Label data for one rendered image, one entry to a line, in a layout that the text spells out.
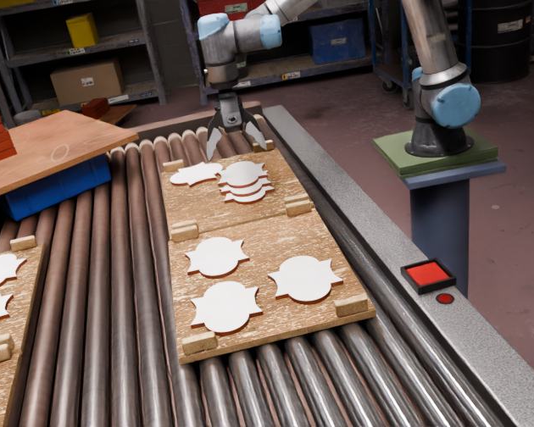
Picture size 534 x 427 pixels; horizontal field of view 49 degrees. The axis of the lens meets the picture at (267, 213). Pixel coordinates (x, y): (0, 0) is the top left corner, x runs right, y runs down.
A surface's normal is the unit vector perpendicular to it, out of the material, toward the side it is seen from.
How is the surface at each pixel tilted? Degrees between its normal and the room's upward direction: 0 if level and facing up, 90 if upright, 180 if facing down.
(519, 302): 0
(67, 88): 90
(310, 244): 0
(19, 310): 0
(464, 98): 94
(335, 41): 90
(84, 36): 90
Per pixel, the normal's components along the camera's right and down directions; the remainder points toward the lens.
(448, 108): 0.07, 0.53
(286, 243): -0.14, -0.87
